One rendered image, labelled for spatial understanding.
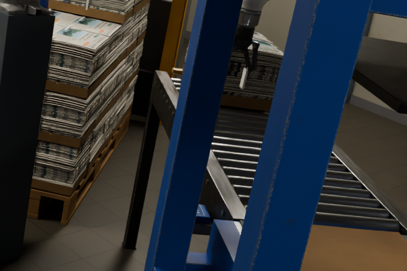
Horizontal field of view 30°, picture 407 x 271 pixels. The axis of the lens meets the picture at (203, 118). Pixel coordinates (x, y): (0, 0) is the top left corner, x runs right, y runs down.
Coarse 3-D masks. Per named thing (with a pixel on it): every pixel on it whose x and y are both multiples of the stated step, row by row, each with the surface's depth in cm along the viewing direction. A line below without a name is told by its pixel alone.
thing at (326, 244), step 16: (320, 240) 187; (336, 240) 188; (352, 240) 190; (368, 240) 192; (384, 240) 194; (400, 240) 196; (304, 256) 176; (320, 256) 178; (336, 256) 180; (352, 256) 181; (368, 256) 183; (384, 256) 185; (400, 256) 187
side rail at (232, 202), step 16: (160, 80) 298; (160, 96) 294; (176, 96) 281; (160, 112) 290; (208, 160) 224; (208, 176) 215; (224, 176) 215; (208, 192) 213; (224, 192) 203; (208, 208) 211; (224, 208) 197; (240, 208) 196
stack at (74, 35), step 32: (64, 32) 331; (96, 32) 344; (128, 32) 401; (64, 64) 319; (96, 64) 325; (128, 64) 424; (64, 96) 322; (96, 96) 345; (64, 128) 327; (96, 128) 361; (64, 160) 331; (96, 160) 383; (32, 192) 337; (64, 224) 340
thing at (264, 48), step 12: (252, 48) 276; (264, 48) 281; (276, 48) 286; (240, 60) 276; (264, 60) 278; (276, 60) 278; (228, 72) 277; (240, 72) 278; (252, 72) 278; (264, 72) 280; (276, 72) 280; (228, 84) 278; (252, 84) 280; (264, 84) 281; (240, 96) 281; (252, 96) 282; (264, 96) 283
